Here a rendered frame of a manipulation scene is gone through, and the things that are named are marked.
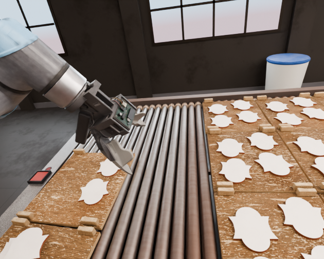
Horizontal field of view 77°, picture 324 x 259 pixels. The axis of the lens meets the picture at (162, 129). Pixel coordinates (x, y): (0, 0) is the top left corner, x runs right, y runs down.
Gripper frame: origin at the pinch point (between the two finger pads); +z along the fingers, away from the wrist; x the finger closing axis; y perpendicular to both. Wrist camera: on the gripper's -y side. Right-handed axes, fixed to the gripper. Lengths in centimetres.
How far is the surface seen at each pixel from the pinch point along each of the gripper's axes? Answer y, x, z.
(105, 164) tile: -44, 15, 19
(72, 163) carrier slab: -61, 15, 10
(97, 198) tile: -36.0, -3.7, 15.5
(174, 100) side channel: -38, 87, 52
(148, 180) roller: -24.8, 8.9, 29.9
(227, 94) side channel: -4, 92, 70
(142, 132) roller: -43, 45, 34
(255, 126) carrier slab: 13, 51, 65
